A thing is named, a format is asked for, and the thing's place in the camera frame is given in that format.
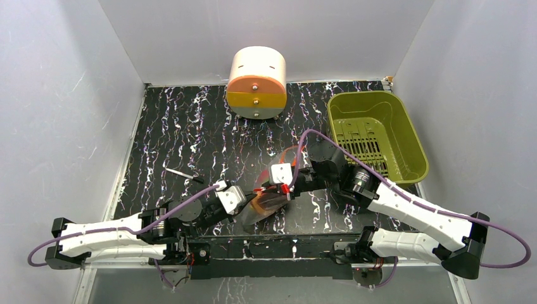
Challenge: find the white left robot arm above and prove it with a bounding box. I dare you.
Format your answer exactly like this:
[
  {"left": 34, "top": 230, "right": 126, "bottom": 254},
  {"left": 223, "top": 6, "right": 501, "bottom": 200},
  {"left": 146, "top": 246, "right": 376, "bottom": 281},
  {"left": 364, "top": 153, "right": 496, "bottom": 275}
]
[{"left": 45, "top": 198, "right": 244, "bottom": 270}]

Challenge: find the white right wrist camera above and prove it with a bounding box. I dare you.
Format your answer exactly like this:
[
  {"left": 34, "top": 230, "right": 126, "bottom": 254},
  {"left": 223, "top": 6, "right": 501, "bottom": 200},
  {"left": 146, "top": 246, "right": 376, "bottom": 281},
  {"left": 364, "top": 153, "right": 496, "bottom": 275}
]
[{"left": 267, "top": 163, "right": 293, "bottom": 194}]

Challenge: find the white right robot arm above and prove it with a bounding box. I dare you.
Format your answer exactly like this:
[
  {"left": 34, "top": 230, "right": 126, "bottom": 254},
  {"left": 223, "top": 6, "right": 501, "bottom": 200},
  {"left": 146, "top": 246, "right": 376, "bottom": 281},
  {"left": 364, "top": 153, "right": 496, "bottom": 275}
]
[{"left": 285, "top": 140, "right": 490, "bottom": 279}]

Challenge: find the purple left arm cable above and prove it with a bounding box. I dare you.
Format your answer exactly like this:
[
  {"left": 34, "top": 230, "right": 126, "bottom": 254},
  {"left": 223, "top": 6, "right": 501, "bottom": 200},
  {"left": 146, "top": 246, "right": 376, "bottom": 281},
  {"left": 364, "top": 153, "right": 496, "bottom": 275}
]
[{"left": 27, "top": 182, "right": 225, "bottom": 268}]

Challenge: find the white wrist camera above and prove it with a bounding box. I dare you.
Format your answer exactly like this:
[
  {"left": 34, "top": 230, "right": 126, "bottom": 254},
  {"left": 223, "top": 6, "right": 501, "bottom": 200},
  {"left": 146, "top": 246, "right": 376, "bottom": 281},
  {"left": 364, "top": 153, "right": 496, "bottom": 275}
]
[
  {"left": 215, "top": 180, "right": 247, "bottom": 215},
  {"left": 267, "top": 163, "right": 293, "bottom": 194}
]

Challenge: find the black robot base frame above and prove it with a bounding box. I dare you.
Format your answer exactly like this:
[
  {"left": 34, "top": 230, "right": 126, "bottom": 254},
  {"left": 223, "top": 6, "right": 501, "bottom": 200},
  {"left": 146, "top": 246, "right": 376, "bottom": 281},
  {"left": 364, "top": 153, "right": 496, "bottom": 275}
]
[{"left": 149, "top": 228, "right": 384, "bottom": 282}]

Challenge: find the black white marker pen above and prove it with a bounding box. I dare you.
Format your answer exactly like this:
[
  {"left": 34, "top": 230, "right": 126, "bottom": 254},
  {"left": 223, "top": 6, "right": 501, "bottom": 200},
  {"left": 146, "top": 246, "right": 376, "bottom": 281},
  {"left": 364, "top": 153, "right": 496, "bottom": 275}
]
[{"left": 165, "top": 168, "right": 205, "bottom": 184}]

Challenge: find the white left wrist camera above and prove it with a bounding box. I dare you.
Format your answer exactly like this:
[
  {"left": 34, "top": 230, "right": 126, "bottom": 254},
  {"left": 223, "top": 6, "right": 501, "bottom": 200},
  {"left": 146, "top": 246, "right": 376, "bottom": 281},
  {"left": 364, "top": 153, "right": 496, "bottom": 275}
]
[{"left": 215, "top": 180, "right": 247, "bottom": 215}]

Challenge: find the olive green plastic basket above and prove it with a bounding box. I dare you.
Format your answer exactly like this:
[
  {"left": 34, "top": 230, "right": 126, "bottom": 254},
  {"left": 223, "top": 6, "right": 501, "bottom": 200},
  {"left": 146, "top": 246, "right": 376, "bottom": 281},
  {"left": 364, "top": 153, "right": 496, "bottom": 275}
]
[{"left": 327, "top": 91, "right": 429, "bottom": 188}]

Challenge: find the clear zip top bag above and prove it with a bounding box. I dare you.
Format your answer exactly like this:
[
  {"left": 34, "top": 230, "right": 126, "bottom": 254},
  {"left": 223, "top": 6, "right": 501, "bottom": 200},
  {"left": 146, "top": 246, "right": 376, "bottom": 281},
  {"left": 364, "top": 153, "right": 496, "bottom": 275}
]
[{"left": 239, "top": 146, "right": 298, "bottom": 227}]

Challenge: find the round pastel drawer cabinet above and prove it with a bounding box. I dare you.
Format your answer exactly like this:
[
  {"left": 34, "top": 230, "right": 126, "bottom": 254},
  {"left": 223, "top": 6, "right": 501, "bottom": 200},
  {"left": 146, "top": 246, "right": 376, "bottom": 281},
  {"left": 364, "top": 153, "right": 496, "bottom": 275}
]
[{"left": 226, "top": 46, "right": 287, "bottom": 120}]

